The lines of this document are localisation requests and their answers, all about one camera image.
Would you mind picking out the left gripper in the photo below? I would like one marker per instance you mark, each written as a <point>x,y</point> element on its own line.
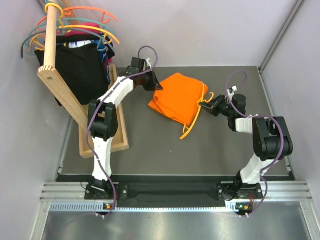
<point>153,84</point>

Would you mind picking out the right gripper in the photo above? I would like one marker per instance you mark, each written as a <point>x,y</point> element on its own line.
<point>213,105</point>

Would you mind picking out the orange trousers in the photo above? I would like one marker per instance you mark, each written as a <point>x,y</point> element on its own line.
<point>179,98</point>

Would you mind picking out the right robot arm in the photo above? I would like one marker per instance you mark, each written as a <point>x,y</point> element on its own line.
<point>270,137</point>

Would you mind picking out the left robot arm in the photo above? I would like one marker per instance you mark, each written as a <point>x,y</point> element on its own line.
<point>103,123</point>

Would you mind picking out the teal hanger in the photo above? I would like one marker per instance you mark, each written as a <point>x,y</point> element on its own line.
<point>107,34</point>

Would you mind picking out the orange hanger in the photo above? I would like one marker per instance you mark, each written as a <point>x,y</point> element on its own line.
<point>98,13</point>

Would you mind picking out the blue hanging garment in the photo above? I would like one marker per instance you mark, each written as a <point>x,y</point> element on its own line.
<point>103,50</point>

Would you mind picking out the black hanging garment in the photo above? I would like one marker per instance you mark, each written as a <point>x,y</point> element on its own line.
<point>78,62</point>

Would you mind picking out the pink hanging garment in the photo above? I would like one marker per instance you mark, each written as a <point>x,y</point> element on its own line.
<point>88,26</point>

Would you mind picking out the wooden rack base tray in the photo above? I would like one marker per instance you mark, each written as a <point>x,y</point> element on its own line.
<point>120,141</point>

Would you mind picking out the corner aluminium profile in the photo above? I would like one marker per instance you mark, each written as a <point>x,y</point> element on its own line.
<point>294,11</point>

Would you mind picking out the aluminium frame rail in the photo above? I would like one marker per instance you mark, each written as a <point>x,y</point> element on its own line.
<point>278,208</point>

